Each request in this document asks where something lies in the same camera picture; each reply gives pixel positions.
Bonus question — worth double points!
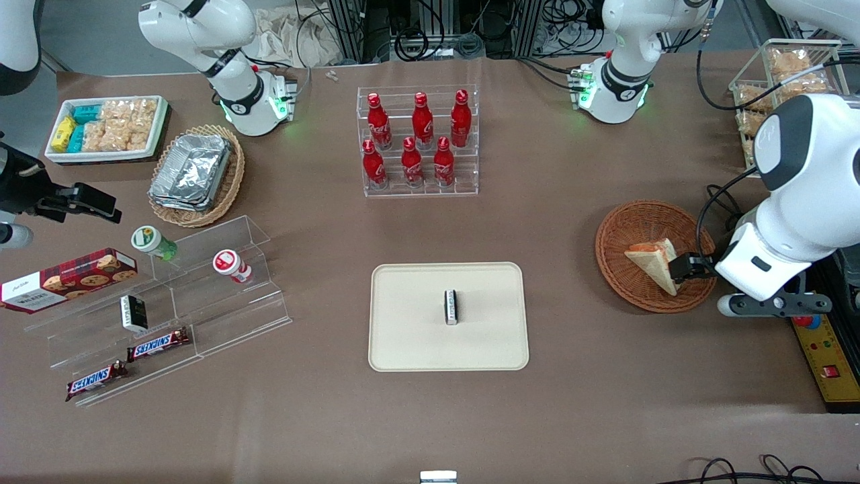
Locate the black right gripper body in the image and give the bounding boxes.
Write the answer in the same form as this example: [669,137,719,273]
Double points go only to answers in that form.
[0,144,52,216]

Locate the triangular sandwich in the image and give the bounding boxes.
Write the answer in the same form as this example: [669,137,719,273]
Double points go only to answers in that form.
[624,238,681,297]

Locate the round brown wicker basket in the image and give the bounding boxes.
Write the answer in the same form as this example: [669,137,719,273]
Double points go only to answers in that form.
[595,200,718,314]

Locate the oval light wicker basket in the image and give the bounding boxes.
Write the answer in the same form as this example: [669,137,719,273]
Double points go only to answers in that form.
[148,124,246,229]

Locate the beige plastic tray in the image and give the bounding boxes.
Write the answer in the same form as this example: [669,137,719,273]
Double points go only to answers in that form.
[368,262,530,372]

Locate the clear cookie bag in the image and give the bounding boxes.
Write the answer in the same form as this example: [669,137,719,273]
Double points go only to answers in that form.
[128,98,159,132]
[107,125,149,153]
[100,99,132,128]
[82,121,112,153]

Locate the yellow snack packet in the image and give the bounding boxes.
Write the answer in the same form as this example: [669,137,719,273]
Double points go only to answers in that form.
[52,116,77,153]

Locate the red tartan cookie box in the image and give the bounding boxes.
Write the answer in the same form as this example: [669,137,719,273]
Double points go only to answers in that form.
[0,247,139,315]

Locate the green yogurt cup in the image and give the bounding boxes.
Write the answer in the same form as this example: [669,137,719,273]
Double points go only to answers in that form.
[130,225,179,262]

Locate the white rectangular bin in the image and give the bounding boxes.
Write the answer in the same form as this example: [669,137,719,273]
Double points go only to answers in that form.
[45,95,169,165]

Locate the clear plastic box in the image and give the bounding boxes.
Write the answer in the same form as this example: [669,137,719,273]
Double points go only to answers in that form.
[833,247,860,290]

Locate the stacked aluminium foil trays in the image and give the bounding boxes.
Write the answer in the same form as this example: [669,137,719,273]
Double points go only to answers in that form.
[148,133,233,213]

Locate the small black box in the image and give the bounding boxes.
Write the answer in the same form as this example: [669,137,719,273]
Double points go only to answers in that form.
[120,294,149,334]

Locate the yellow black emergency stop box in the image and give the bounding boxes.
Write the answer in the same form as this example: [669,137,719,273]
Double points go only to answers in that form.
[787,259,860,414]

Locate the small clear snack bag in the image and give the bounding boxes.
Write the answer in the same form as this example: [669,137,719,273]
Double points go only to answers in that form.
[735,111,764,140]
[735,84,775,113]

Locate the red yogurt cup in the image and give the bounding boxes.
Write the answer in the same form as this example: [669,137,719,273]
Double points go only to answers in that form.
[212,249,253,284]

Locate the snickers chocolate bar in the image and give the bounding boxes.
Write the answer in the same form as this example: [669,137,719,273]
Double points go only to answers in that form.
[64,360,129,403]
[126,327,191,363]

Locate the clear acrylic snack shelf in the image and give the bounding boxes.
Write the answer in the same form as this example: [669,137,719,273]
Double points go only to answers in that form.
[728,38,845,177]

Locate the clear acrylic step display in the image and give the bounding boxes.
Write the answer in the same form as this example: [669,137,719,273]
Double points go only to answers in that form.
[24,215,294,408]

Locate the large clear snack bag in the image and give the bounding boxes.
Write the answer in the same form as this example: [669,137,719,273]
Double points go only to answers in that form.
[768,47,831,96]

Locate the clear acrylic bottle rack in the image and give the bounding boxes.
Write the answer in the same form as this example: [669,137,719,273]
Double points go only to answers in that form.
[356,84,480,198]

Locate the crumpled white cloth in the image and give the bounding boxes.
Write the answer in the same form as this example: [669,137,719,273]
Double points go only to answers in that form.
[254,5,345,69]

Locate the red cola bottle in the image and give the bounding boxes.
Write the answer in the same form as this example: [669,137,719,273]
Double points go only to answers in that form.
[433,136,456,188]
[361,139,388,190]
[450,89,473,149]
[400,137,425,188]
[411,92,435,151]
[367,93,394,151]

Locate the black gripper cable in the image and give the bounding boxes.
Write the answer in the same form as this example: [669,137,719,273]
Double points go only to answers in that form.
[695,166,761,271]

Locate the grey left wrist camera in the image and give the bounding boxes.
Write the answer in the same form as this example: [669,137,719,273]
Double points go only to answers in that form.
[717,292,834,318]

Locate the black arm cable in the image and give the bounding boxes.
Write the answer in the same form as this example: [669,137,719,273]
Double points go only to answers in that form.
[695,24,860,112]

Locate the black floor cable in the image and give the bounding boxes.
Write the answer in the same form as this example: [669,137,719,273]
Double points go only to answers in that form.
[662,454,860,484]

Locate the black base cable bundle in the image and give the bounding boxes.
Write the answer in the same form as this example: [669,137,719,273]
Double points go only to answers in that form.
[516,55,587,92]

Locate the aluminium frame post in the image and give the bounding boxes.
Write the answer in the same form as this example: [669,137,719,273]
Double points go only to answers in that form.
[328,0,378,65]

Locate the coiled black cable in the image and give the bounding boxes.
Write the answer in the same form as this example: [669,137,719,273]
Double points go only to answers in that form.
[393,27,432,63]

